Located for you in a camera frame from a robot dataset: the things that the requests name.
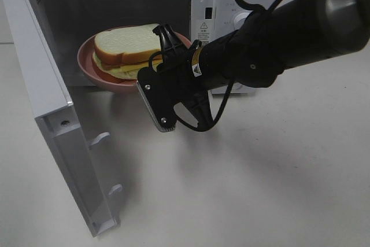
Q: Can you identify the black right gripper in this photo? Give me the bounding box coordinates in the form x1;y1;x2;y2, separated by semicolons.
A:
153;24;213;130

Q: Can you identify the white microwave door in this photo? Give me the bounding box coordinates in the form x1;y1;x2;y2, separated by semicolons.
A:
3;0;121;237

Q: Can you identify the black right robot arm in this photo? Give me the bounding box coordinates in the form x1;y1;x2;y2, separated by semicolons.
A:
137;0;369;132

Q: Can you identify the white bread sandwich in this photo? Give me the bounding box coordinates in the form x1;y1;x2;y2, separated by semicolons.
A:
92;23;161;83

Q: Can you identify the white warning label sticker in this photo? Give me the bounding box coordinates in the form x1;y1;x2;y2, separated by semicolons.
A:
195;19;213;45

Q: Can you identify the upper white power knob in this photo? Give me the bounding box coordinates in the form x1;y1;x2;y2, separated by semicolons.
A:
232;12;249;30

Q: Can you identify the white microwave oven body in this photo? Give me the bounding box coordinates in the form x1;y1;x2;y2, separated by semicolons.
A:
8;0;279;96

